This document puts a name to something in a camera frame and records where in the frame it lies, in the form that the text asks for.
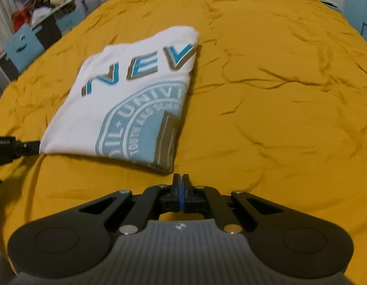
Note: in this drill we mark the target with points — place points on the blue face cutout chair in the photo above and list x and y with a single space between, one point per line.
23 49

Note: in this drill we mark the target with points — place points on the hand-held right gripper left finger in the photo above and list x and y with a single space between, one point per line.
177 188

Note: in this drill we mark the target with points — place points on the blue and white cabinet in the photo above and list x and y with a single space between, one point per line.
361 12

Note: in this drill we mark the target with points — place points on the mustard yellow bed blanket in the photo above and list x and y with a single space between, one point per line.
275 101

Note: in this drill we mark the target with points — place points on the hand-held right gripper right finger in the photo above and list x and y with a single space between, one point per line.
185 188

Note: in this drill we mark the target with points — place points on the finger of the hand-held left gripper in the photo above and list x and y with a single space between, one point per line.
28 148

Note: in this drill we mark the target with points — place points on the white printed t-shirt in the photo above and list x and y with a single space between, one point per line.
118 104

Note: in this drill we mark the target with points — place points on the red cloth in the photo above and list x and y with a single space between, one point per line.
21 19

